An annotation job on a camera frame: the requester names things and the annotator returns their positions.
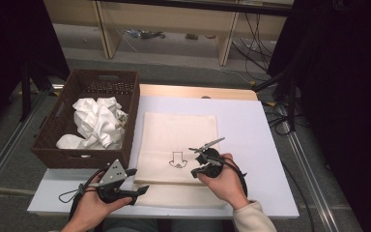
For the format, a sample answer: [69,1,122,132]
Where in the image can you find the cream mesh laundry bag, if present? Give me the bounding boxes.
[133,111,228,209]

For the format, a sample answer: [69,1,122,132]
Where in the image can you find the pile of plastic wrap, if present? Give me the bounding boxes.
[123,28,167,41]

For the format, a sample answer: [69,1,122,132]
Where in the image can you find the white garment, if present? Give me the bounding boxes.
[55,96,130,151]

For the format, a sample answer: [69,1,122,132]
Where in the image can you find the white board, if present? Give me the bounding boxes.
[26,95,300,220]

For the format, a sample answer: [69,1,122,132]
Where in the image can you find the brown woven basket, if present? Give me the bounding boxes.
[30,68,141,170]

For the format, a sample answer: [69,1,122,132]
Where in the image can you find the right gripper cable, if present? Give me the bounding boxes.
[216,157,249,198]

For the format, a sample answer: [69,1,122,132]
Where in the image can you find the black curtain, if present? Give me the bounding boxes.
[266,0,371,232]
[0,0,71,136]

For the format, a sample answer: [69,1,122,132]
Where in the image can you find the aluminium floor rail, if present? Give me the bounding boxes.
[282,129,340,232]
[0,91,50,198]

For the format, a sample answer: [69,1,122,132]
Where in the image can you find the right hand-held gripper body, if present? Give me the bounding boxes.
[188,136,226,180]

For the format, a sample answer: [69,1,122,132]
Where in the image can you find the black floor cables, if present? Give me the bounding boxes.
[263,99,298,137]

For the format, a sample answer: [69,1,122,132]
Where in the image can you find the person's left hand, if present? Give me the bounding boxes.
[71,172,133,228]

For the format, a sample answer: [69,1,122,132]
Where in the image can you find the hanging black cables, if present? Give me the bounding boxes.
[231,12,272,73]

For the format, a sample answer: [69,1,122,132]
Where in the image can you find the wooden shelf unit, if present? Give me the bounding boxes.
[43,0,295,68]

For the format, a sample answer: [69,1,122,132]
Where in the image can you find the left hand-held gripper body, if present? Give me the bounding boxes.
[96,159,139,205]

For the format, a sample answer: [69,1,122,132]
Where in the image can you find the black metal stand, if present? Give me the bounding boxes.
[250,32,304,133]
[18,60,34,123]

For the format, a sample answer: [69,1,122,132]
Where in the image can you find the person's right hand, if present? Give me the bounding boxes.
[196,153,251,211]

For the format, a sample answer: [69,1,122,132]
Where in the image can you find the wooden table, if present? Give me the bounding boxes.
[139,83,259,102]

